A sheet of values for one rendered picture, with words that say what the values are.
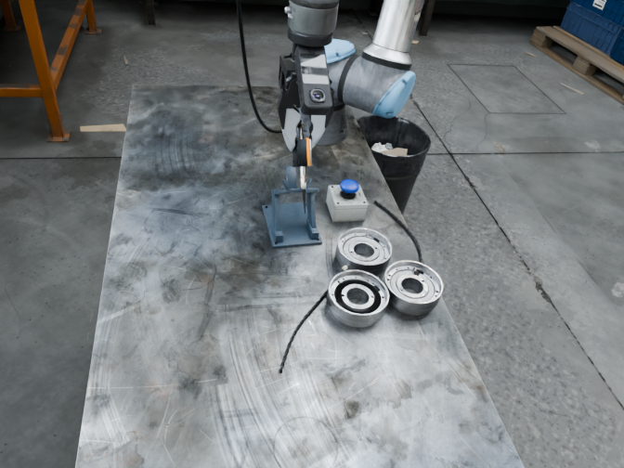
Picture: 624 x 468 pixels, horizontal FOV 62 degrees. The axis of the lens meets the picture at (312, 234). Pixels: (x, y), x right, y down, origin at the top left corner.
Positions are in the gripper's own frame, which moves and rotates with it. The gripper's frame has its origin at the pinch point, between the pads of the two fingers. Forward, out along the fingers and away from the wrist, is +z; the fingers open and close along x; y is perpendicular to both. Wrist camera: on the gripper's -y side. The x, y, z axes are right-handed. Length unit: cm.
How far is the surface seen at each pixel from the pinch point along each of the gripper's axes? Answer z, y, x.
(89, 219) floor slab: 99, 105, 59
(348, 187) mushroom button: 12.2, 3.4, -11.8
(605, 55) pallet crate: 86, 246, -304
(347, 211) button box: 16.7, 1.1, -11.6
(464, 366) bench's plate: 19.7, -36.5, -20.9
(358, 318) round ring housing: 16.3, -26.8, -5.1
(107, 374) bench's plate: 19.5, -28.9, 34.3
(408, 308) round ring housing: 17.3, -25.3, -14.8
